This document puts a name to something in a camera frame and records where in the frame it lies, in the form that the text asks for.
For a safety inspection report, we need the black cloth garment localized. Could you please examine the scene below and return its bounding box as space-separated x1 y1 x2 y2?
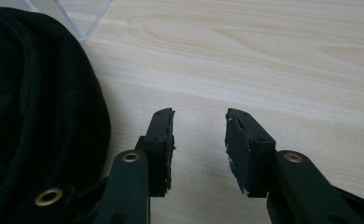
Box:
0 2 112 224

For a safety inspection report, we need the clear plastic box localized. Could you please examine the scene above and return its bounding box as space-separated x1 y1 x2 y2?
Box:
0 0 114 42

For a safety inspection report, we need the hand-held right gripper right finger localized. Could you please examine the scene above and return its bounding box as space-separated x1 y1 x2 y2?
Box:
224 107 277 199

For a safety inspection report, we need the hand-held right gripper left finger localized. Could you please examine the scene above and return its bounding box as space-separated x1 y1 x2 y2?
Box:
134 107 176 198

